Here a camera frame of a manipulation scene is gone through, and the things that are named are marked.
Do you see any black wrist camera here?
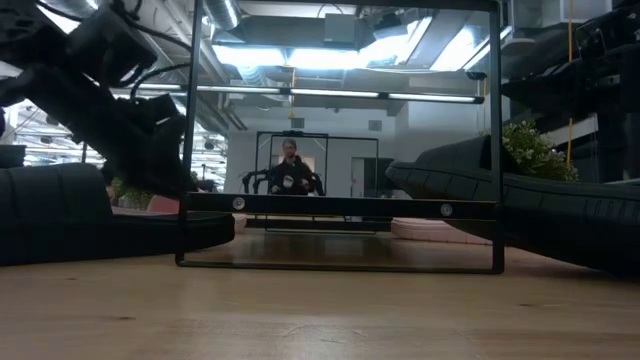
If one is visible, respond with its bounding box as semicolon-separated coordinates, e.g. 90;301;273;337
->
63;3;159;87
573;7;640;59

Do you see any thin yellow hanging cord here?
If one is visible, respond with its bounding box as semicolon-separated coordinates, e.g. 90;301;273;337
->
287;66;298;121

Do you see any person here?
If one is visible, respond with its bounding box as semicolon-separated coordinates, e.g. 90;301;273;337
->
268;138;317;196

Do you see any pink rubber slide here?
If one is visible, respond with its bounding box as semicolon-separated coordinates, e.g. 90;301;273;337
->
389;217;494;246

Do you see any long hanging strip light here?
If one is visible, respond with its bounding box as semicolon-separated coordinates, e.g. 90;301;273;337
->
112;82;485;105

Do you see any black aluminium frame rail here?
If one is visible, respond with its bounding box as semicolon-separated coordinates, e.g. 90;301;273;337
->
246;215;395;235

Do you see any large flowering plant dark pot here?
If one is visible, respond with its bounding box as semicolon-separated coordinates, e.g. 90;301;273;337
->
501;119;580;184

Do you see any narrow silver air duct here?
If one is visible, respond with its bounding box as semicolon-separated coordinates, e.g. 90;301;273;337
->
202;0;242;31

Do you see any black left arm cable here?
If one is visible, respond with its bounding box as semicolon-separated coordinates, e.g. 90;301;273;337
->
128;61;193;102

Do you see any black rubber slide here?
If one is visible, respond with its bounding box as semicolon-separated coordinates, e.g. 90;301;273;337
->
0;162;236;267
384;133;640;279

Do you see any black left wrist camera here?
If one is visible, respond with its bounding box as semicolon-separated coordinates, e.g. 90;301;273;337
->
63;3;159;87

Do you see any small green plant white pot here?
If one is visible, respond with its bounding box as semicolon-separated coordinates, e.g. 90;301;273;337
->
109;172;201;211

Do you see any black background rig frame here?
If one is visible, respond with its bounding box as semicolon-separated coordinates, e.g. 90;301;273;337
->
254;129;380;197

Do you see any black metal wooden shelf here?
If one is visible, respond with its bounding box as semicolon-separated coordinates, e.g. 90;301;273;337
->
174;0;506;275

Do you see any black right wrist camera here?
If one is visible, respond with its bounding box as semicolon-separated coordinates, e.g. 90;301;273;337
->
573;7;640;59

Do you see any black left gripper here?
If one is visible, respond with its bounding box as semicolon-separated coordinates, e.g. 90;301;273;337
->
29;67;199;201

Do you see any bright ceiling light panel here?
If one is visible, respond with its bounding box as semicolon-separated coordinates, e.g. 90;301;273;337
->
429;24;514;72
212;14;431;71

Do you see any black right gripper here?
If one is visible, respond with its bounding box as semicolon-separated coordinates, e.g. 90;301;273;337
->
502;47;634;121

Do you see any dark background monitor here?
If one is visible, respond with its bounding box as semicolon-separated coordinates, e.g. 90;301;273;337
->
0;144;27;169

